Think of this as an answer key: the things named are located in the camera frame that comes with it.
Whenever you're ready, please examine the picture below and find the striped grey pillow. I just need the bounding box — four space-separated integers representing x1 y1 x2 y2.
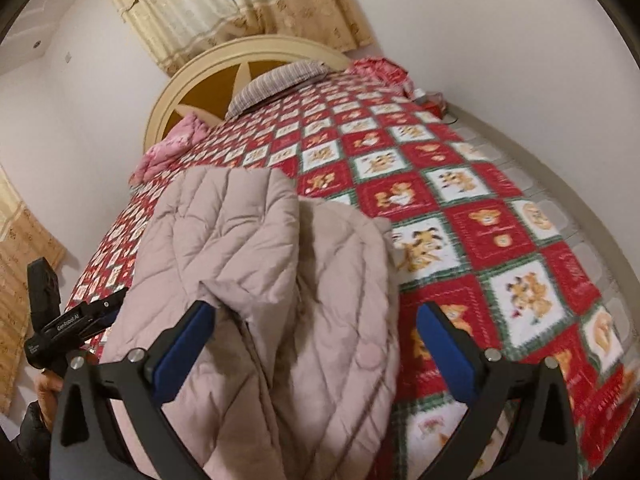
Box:
224 60 331 120

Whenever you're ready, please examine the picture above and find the beige quilted puffer coat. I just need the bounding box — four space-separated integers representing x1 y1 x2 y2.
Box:
102 166 399 479

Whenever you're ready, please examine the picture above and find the beige patterned window curtain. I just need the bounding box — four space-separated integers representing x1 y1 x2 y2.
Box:
112 0 374 76

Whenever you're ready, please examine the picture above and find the red floral cloth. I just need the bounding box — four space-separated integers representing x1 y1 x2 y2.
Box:
345 56 414 99

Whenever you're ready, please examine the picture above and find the person's left hand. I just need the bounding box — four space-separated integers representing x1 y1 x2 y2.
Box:
35 370 64 432

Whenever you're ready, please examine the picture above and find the beige side curtain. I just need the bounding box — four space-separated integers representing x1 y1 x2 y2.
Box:
0 174 66 415

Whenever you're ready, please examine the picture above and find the cream round wooden headboard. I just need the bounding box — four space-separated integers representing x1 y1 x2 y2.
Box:
143 35 350 150

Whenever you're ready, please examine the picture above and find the red teddy bear bedspread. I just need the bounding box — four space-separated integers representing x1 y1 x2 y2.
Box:
73 73 639 479

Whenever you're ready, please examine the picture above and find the pink folded blanket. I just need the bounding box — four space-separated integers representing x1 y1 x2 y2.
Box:
128 113 212 188

